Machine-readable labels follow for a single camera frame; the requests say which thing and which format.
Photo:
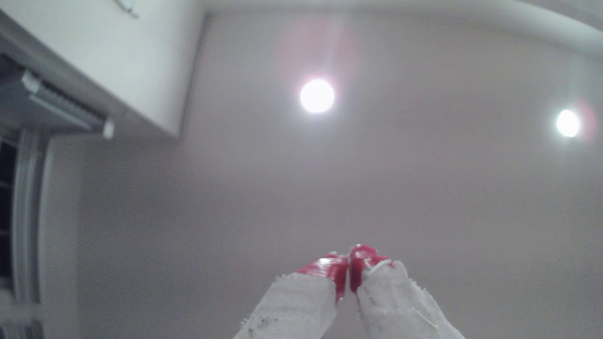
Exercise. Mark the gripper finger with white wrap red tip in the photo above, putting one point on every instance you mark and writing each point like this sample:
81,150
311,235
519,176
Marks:
400,301
294,301

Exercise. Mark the round ceiling light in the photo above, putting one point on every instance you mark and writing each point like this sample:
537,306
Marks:
567,123
317,96

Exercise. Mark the white ceiling box beam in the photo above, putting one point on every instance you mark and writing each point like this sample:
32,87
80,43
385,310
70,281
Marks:
117,56

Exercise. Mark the grey window frame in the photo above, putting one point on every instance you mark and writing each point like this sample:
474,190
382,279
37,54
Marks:
28,212

